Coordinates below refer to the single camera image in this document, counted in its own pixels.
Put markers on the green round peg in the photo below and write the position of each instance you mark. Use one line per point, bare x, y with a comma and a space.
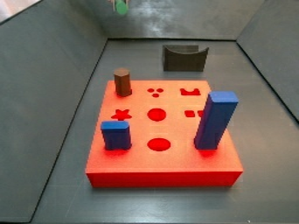
120, 7

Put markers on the red shape sorter block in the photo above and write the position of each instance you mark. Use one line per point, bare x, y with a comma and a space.
162, 112

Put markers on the short blue peg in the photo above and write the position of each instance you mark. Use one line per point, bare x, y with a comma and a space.
116, 135

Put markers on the brown hexagonal peg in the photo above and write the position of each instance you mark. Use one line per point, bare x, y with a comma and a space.
122, 82

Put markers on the tall blue rectangular peg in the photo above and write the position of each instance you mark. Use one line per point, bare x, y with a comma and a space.
218, 108

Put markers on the black curved cradle holder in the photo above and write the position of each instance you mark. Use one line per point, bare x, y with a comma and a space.
182, 58

